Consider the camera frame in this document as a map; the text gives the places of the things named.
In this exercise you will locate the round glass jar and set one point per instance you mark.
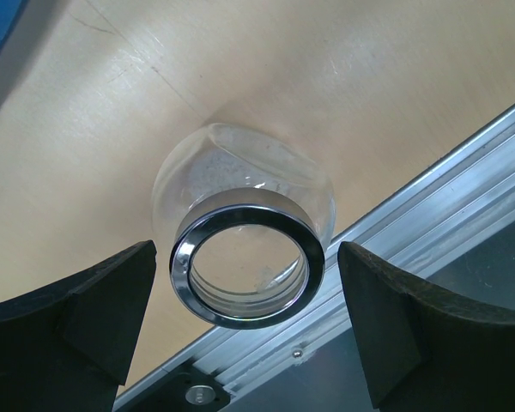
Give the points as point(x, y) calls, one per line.
point(244, 222)

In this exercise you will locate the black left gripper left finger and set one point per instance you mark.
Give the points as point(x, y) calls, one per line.
point(68, 346)

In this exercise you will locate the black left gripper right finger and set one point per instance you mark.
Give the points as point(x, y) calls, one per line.
point(423, 347)

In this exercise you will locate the aluminium rail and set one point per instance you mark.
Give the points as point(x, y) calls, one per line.
point(454, 226)

